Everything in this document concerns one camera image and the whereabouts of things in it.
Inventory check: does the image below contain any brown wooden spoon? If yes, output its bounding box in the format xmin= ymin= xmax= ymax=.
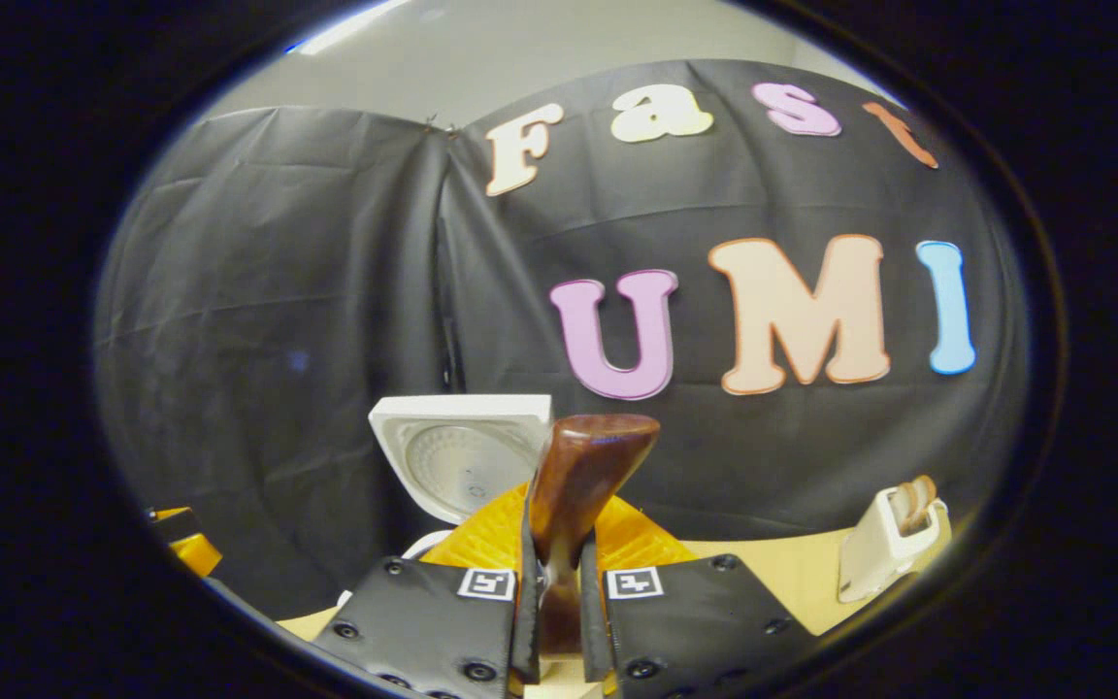
xmin=527 ymin=414 xmax=662 ymax=653

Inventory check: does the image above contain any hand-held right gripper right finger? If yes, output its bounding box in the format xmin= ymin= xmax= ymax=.
xmin=578 ymin=490 xmax=817 ymax=699

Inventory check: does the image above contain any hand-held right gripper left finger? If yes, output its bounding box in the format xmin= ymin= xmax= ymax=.
xmin=312 ymin=483 xmax=541 ymax=699

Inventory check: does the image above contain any white toaster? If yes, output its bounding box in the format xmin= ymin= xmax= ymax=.
xmin=838 ymin=485 xmax=953 ymax=605

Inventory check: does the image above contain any white rice cooker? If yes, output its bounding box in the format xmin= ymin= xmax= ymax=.
xmin=336 ymin=393 xmax=555 ymax=608

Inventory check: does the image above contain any black backdrop cloth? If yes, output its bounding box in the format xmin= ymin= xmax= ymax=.
xmin=93 ymin=58 xmax=1031 ymax=622

